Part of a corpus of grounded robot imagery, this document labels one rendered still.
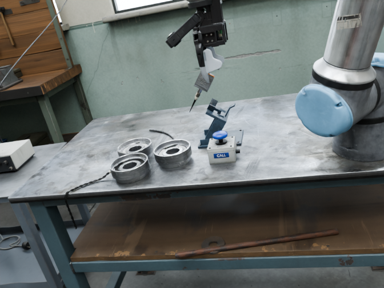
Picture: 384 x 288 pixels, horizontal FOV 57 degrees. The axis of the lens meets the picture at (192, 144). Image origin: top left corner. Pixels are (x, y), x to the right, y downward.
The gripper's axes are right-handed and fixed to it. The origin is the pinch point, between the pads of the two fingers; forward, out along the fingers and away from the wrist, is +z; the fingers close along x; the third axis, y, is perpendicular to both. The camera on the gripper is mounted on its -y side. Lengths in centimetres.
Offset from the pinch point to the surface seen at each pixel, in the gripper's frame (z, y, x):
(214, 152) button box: 16.1, 2.1, -15.6
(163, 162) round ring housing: 17.2, -12.0, -16.7
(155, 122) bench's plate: 19.5, -26.3, 20.7
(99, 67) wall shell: 18, -109, 144
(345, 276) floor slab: 100, 40, 24
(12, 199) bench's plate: 20, -54, -27
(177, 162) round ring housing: 17.7, -8.2, -16.4
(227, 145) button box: 15.1, 5.4, -14.0
